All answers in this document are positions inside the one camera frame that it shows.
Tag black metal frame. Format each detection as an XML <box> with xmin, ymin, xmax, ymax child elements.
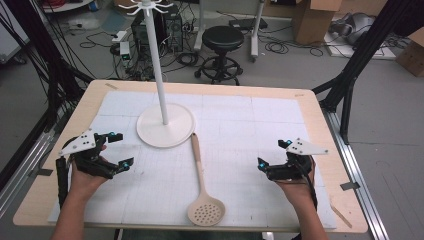
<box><xmin>312</xmin><ymin>0</ymin><xmax>416</xmax><ymax>145</ymax></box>
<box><xmin>0</xmin><ymin>0</ymin><xmax>95</xmax><ymax>192</ymax></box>

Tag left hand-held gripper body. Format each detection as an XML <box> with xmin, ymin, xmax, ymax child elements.
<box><xmin>58</xmin><ymin>129</ymin><xmax>118</xmax><ymax>180</ymax></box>

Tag black sleeved cable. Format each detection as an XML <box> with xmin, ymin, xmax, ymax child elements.
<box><xmin>55</xmin><ymin>155</ymin><xmax>70</xmax><ymax>210</ymax></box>

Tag thin wooden stick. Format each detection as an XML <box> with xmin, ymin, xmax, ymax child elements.
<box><xmin>329</xmin><ymin>203</ymin><xmax>354</xmax><ymax>230</ymax></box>

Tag white power strip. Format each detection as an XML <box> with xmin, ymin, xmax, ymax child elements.
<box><xmin>111</xmin><ymin>30</ymin><xmax>129</xmax><ymax>44</ymax></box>

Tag black round stool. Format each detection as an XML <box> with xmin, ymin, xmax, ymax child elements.
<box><xmin>193</xmin><ymin>25</ymin><xmax>246</xmax><ymax>86</ymax></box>

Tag black computer tower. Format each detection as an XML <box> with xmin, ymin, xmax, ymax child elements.
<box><xmin>130</xmin><ymin>3</ymin><xmax>185</xmax><ymax>55</ymax></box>

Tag person's left hand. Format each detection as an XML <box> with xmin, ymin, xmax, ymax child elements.
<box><xmin>67</xmin><ymin>144</ymin><xmax>110</xmax><ymax>202</ymax></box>

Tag low cardboard box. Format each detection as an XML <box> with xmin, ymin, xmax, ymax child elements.
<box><xmin>395</xmin><ymin>27</ymin><xmax>424</xmax><ymax>79</ymax></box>

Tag beige slotted spoon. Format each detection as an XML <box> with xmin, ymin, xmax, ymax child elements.
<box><xmin>186</xmin><ymin>132</ymin><xmax>227</xmax><ymax>228</ymax></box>

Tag thin black cable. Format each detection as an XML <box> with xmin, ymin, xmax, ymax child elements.
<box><xmin>295</xmin><ymin>156</ymin><xmax>319</xmax><ymax>212</ymax></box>

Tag black floor cables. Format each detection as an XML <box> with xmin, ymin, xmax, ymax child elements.
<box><xmin>258</xmin><ymin>31</ymin><xmax>325</xmax><ymax>58</ymax></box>

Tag white stand leg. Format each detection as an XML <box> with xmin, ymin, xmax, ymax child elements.
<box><xmin>250</xmin><ymin>0</ymin><xmax>267</xmax><ymax>63</ymax></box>
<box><xmin>193</xmin><ymin>0</ymin><xmax>207</xmax><ymax>52</ymax></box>

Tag tall cardboard box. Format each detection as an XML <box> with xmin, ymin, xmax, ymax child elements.
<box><xmin>291</xmin><ymin>0</ymin><xmax>345</xmax><ymax>46</ymax></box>

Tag white grid mat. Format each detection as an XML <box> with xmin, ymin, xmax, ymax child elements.
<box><xmin>47</xmin><ymin>90</ymin><xmax>338</xmax><ymax>232</ymax></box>

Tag aluminium rail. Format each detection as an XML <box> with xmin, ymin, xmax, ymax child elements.
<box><xmin>321</xmin><ymin>108</ymin><xmax>392</xmax><ymax>240</ymax></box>
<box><xmin>0</xmin><ymin>129</ymin><xmax>57</xmax><ymax>219</ymax></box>

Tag grey bundle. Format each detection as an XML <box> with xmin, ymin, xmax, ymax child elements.
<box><xmin>327</xmin><ymin>12</ymin><xmax>377</xmax><ymax>46</ymax></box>

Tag white round table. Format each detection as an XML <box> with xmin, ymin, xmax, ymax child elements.
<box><xmin>42</xmin><ymin>0</ymin><xmax>95</xmax><ymax>14</ymax></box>

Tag person's right hand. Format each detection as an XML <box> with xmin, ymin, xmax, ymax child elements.
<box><xmin>275</xmin><ymin>155</ymin><xmax>318</xmax><ymax>209</ymax></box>

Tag flat black device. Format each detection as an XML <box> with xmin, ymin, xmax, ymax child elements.
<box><xmin>228</xmin><ymin>16</ymin><xmax>269</xmax><ymax>31</ymax></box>

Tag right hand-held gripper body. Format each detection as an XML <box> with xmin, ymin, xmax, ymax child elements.
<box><xmin>265</xmin><ymin>137</ymin><xmax>330</xmax><ymax>183</ymax></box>

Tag white hook stand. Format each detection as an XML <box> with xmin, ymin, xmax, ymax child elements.
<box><xmin>117</xmin><ymin>0</ymin><xmax>197</xmax><ymax>149</ymax></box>

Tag grey tape piece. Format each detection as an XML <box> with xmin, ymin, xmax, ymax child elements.
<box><xmin>339</xmin><ymin>181</ymin><xmax>361</xmax><ymax>192</ymax></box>
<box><xmin>30</xmin><ymin>167</ymin><xmax>55</xmax><ymax>177</ymax></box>

